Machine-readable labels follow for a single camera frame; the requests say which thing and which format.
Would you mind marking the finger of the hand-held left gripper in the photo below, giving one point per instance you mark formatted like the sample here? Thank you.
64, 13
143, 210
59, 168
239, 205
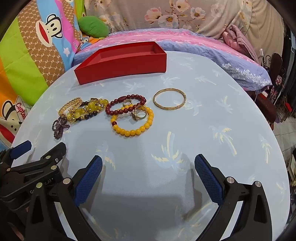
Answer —
55, 153
22, 148

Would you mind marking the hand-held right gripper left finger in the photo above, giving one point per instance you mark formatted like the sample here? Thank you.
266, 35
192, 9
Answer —
89, 178

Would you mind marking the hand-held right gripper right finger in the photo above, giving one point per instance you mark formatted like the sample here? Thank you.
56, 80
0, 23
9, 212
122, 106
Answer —
208, 178

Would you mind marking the gold bangle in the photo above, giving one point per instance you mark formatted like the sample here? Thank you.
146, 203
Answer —
159, 106

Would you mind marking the red cardboard box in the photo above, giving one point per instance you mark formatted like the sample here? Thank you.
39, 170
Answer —
120, 67

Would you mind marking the blue palm print tablecloth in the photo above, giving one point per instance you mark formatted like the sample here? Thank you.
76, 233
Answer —
161, 129

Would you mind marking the monkey print blanket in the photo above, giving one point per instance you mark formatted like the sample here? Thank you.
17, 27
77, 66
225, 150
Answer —
34, 58

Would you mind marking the green pillow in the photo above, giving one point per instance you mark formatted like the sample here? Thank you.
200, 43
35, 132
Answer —
92, 26

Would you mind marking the dark metal chair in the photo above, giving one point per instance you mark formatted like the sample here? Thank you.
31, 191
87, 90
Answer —
276, 62

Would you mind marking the pink blue striped pillow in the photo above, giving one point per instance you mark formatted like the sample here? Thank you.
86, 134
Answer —
196, 41

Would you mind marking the pink quilted cloth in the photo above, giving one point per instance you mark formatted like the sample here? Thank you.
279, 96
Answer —
238, 39

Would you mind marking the grey floral sheet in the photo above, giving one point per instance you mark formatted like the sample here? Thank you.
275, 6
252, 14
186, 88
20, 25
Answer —
185, 14

